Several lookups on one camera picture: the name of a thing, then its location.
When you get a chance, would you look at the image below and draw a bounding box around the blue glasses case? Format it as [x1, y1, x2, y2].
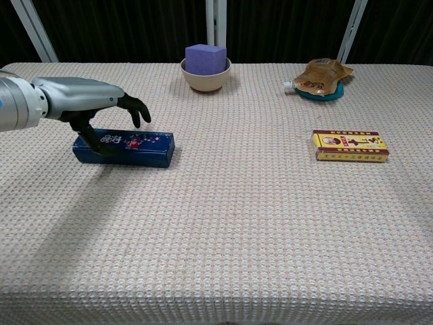
[72, 128, 176, 169]

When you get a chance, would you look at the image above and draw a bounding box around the black pleated curtain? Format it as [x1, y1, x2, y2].
[0, 0, 433, 67]

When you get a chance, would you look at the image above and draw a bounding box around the beige bowl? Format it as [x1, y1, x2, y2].
[180, 56, 232, 93]

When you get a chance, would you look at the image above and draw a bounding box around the beige woven tablecloth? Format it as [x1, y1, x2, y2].
[0, 62, 433, 325]

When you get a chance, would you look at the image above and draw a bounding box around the grey aluminium frame post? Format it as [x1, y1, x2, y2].
[9, 0, 60, 64]
[337, 0, 369, 64]
[205, 0, 227, 48]

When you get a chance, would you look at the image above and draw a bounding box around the yellow red flat box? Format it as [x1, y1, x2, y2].
[312, 129, 390, 163]

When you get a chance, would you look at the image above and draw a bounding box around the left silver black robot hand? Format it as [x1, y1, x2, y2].
[30, 76, 152, 156]

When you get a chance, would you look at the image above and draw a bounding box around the teal round plate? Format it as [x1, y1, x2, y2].
[294, 81, 345, 102]

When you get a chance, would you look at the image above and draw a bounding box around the brown spout pouch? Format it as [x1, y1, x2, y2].
[283, 58, 355, 95]

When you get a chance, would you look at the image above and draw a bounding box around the purple foam cube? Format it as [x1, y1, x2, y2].
[185, 43, 227, 76]

